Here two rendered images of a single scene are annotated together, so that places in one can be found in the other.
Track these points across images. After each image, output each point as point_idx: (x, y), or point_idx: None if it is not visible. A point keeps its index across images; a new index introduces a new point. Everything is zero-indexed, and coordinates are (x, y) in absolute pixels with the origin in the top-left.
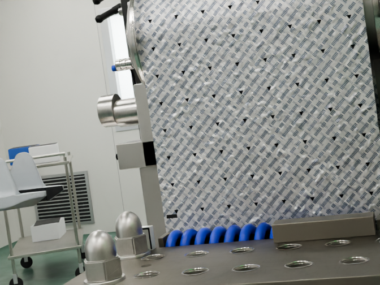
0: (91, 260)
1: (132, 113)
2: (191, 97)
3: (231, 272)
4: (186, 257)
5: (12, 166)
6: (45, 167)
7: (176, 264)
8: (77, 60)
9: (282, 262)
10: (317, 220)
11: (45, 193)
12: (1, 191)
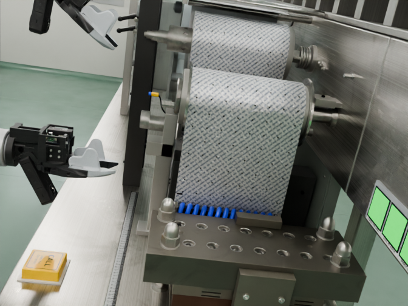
0: (169, 237)
1: (159, 127)
2: (207, 141)
3: (231, 251)
4: (198, 227)
5: (88, 145)
6: None
7: (197, 235)
8: None
9: (250, 246)
10: (258, 218)
11: (115, 171)
12: (90, 166)
